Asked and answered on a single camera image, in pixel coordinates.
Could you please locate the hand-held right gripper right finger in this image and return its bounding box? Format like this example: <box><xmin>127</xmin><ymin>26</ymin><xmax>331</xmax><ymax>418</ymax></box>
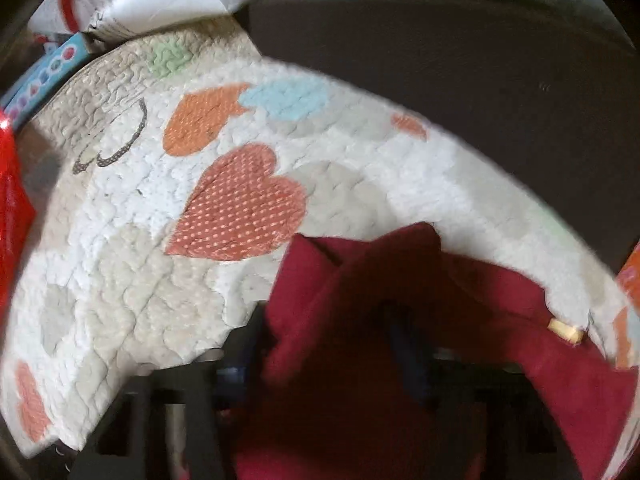
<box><xmin>382</xmin><ymin>302</ymin><xmax>558</xmax><ymax>480</ymax></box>

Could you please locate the maroon garment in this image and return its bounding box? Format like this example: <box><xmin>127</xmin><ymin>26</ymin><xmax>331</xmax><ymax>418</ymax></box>
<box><xmin>230</xmin><ymin>221</ymin><xmax>640</xmax><ymax>480</ymax></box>

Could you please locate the black cushion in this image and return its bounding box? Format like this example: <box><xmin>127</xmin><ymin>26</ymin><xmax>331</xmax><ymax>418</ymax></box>
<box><xmin>235</xmin><ymin>0</ymin><xmax>640</xmax><ymax>281</ymax></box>

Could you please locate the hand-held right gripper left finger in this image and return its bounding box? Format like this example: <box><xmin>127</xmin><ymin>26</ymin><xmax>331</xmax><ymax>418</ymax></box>
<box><xmin>67</xmin><ymin>307</ymin><xmax>268</xmax><ymax>480</ymax></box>

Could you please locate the orange floral cloth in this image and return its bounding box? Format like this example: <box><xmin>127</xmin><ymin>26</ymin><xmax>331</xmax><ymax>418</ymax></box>
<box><xmin>614</xmin><ymin>242</ymin><xmax>640</xmax><ymax>371</ymax></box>

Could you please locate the blue dotted box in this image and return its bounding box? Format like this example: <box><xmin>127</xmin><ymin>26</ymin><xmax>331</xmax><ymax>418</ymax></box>
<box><xmin>0</xmin><ymin>32</ymin><xmax>108</xmax><ymax>131</ymax></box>

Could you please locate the red plastic bag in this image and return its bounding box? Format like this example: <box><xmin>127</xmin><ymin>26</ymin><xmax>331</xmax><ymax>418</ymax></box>
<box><xmin>0</xmin><ymin>115</ymin><xmax>38</xmax><ymax>321</ymax></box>

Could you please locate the quilted heart print blanket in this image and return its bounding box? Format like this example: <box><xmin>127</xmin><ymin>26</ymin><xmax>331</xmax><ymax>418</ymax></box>
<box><xmin>0</xmin><ymin>27</ymin><xmax>636</xmax><ymax>461</ymax></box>

